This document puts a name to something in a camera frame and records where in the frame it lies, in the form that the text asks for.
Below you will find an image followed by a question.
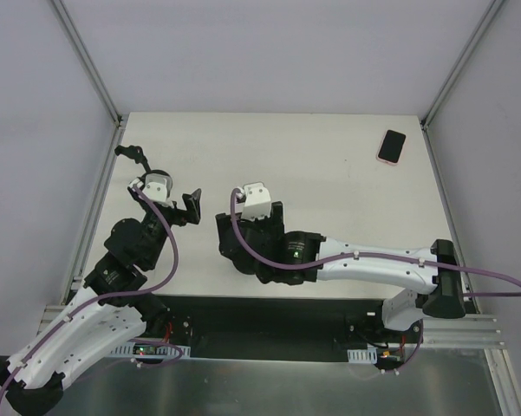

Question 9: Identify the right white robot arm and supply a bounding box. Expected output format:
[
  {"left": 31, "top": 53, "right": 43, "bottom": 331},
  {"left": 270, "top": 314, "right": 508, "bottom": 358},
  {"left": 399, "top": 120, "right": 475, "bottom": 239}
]
[{"left": 215, "top": 202, "right": 466, "bottom": 342}]

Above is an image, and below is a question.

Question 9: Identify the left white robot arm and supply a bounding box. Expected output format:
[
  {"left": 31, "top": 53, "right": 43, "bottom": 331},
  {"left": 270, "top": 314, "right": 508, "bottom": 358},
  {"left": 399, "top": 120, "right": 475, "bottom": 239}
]
[{"left": 0, "top": 185, "right": 201, "bottom": 415}]

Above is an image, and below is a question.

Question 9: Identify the black gooseneck phone stand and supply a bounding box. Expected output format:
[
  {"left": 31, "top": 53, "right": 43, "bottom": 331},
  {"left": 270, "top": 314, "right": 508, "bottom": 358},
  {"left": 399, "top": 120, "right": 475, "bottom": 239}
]
[{"left": 114, "top": 145, "right": 153, "bottom": 179}]

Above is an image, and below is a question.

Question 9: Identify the pink case smartphone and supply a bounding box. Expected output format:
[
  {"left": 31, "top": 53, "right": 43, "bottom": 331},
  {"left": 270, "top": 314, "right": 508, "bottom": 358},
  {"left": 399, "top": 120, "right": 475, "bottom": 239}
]
[{"left": 376, "top": 130, "right": 407, "bottom": 166}]

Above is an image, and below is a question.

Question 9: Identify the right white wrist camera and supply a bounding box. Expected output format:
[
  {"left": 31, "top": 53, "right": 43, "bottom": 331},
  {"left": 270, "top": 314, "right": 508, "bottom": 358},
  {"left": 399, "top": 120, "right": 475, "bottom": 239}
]
[{"left": 237, "top": 182, "right": 272, "bottom": 221}]

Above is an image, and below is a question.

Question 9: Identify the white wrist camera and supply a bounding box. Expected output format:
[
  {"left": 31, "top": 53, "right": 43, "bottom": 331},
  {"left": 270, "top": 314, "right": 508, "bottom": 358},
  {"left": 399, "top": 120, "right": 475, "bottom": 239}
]
[
  {"left": 237, "top": 182, "right": 272, "bottom": 221},
  {"left": 127, "top": 170, "right": 173, "bottom": 206}
]

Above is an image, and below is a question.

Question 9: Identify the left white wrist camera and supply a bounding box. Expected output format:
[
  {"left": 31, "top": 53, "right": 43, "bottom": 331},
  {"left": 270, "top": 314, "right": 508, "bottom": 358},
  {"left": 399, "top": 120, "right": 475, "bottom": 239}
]
[{"left": 127, "top": 170, "right": 173, "bottom": 206}]

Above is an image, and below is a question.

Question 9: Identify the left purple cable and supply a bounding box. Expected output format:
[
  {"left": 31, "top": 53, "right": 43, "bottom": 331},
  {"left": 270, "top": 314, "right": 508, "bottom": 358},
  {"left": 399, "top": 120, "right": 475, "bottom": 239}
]
[{"left": 0, "top": 184, "right": 181, "bottom": 416}]

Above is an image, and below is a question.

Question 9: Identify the purple cable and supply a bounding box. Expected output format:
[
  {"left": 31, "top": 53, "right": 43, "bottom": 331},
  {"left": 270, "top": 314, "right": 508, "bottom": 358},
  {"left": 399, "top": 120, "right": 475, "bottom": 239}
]
[
  {"left": 0, "top": 184, "right": 181, "bottom": 416},
  {"left": 229, "top": 186, "right": 521, "bottom": 300}
]

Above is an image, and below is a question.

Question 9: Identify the left white cable duct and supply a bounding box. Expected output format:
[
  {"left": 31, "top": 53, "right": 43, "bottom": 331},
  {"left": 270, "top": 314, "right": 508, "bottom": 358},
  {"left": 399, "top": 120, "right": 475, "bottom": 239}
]
[{"left": 108, "top": 342, "right": 191, "bottom": 360}]

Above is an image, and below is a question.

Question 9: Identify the white cable duct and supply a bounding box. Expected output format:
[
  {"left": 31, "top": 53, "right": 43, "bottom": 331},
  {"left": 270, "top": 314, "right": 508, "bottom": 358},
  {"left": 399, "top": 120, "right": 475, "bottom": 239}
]
[
  {"left": 108, "top": 342, "right": 191, "bottom": 360},
  {"left": 347, "top": 346, "right": 378, "bottom": 365}
]

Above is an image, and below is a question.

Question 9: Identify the right white cable duct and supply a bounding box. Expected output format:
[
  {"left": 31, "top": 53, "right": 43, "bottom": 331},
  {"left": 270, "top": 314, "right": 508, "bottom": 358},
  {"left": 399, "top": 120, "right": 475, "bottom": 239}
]
[{"left": 347, "top": 346, "right": 378, "bottom": 365}]

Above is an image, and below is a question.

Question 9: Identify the left aluminium frame post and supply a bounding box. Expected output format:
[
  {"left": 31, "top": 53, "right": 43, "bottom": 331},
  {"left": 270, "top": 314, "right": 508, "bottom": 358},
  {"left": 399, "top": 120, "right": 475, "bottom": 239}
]
[{"left": 48, "top": 0, "right": 123, "bottom": 127}]

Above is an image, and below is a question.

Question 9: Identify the aluminium frame post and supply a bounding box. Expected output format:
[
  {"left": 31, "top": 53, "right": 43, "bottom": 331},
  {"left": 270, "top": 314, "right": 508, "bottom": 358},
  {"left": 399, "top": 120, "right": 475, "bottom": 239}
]
[
  {"left": 420, "top": 0, "right": 507, "bottom": 131},
  {"left": 48, "top": 0, "right": 123, "bottom": 127}
]

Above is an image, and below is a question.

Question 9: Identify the aluminium rail bar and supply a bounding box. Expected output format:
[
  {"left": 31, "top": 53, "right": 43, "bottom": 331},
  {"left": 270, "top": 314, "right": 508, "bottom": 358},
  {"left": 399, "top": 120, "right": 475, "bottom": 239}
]
[{"left": 422, "top": 314, "right": 506, "bottom": 349}]

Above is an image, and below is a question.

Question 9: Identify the right aluminium frame post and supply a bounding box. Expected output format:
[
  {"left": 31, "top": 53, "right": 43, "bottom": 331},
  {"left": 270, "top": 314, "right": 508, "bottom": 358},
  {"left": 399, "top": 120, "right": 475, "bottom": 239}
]
[{"left": 420, "top": 0, "right": 507, "bottom": 131}]

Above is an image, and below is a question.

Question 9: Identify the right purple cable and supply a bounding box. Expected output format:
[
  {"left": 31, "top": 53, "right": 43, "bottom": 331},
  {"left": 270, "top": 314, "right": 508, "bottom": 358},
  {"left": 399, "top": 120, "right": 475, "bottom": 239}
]
[{"left": 229, "top": 186, "right": 521, "bottom": 300}]

